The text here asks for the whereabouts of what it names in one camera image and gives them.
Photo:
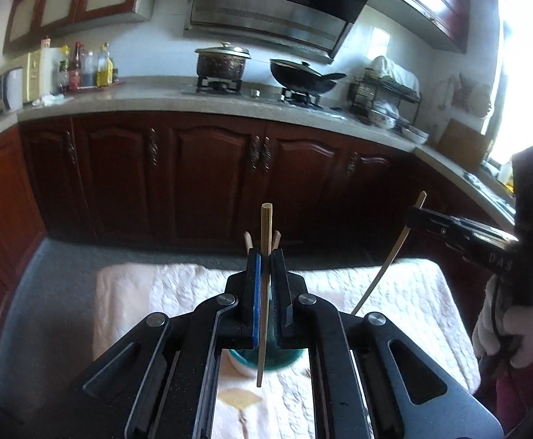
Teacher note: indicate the kitchen window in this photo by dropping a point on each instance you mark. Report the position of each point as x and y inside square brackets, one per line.
[522, 77]

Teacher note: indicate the dark sauce bottle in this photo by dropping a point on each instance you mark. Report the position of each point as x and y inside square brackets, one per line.
[76, 73]

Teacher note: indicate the yellow cooking oil bottle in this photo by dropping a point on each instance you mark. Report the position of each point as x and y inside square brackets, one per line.
[104, 71]

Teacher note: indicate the white cloth over dish rack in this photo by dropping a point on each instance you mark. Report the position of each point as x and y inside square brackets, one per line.
[397, 75]

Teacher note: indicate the gas stove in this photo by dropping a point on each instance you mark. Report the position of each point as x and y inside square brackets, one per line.
[216, 86]

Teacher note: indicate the dark wood base cabinets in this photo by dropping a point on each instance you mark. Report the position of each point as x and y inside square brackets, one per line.
[202, 169]

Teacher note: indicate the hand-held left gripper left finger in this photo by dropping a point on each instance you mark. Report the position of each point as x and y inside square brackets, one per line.
[252, 302]

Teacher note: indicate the person's right hand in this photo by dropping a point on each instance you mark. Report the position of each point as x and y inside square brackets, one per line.
[532, 334]

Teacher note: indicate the green capped bottle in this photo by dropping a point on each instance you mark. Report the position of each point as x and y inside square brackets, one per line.
[64, 75]

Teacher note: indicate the steel range hood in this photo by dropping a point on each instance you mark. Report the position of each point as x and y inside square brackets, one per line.
[271, 9]

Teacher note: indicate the white rag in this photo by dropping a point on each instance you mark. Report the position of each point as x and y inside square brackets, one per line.
[49, 100]

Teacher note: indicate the clear glass bottle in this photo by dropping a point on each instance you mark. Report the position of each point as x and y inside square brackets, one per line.
[90, 73]

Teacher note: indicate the wooden cutting board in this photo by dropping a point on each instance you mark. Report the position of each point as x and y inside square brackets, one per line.
[465, 144]

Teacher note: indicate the floral white utensil holder cup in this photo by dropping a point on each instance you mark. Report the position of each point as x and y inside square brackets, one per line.
[289, 355]

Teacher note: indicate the stone kitchen countertop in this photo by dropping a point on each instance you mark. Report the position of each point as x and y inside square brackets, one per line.
[156, 100]

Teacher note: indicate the cream quilted tablecloth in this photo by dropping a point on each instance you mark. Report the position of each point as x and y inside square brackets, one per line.
[156, 292]

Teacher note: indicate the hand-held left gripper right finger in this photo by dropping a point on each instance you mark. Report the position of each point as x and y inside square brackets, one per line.
[278, 302]

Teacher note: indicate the round woven trivet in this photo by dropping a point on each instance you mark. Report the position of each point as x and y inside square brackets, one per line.
[480, 100]

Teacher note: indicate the floral ceramic bowl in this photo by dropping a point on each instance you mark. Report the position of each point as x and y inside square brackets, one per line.
[383, 119]

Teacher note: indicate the wall chopstick holder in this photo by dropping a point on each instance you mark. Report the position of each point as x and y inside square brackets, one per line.
[463, 98]

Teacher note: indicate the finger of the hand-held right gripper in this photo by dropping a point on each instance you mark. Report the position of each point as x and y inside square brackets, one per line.
[449, 231]

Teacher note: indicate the white bowl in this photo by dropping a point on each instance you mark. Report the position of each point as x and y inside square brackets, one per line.
[415, 135]

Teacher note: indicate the yellowish microwave oven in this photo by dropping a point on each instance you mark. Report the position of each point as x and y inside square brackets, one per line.
[15, 87]

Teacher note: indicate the cooking pot with lid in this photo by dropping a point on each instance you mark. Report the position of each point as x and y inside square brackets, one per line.
[223, 66]

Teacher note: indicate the black wok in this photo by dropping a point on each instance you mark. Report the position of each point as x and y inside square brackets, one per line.
[301, 82]

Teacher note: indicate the wall cabinet with frosted doors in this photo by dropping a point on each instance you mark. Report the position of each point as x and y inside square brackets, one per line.
[65, 0]

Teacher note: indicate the person's right forearm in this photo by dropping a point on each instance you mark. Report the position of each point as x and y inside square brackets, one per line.
[527, 398]

